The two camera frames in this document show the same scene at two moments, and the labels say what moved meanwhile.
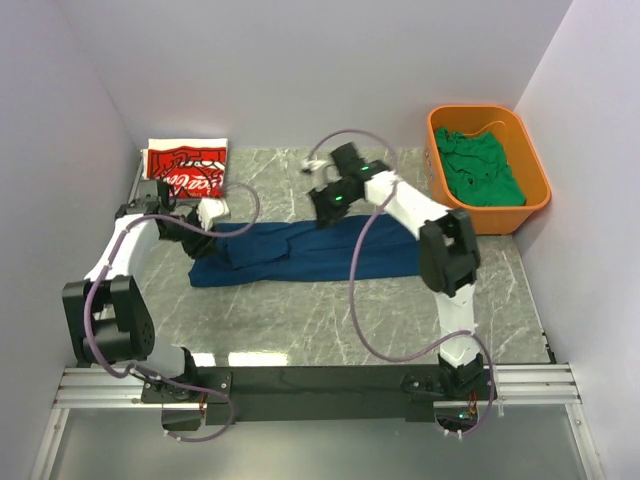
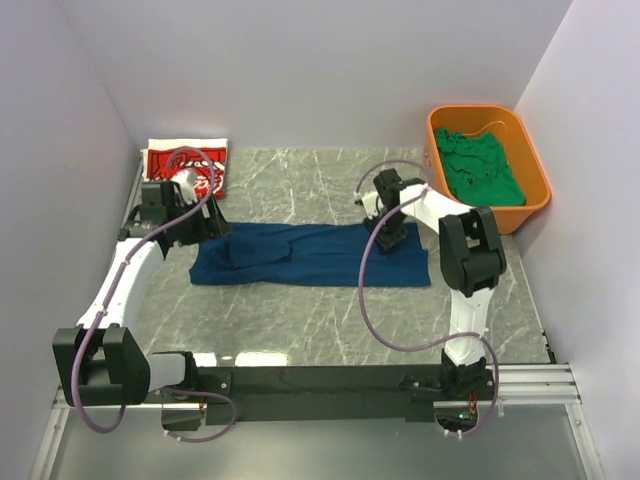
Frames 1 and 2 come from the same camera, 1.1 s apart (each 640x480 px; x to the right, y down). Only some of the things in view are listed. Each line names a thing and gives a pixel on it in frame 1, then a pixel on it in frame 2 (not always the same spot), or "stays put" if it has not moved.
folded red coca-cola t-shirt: x=189 y=171 stays put
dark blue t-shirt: x=389 y=248 stays put
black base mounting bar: x=346 y=393 stays put
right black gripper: x=324 y=214 → x=388 y=243
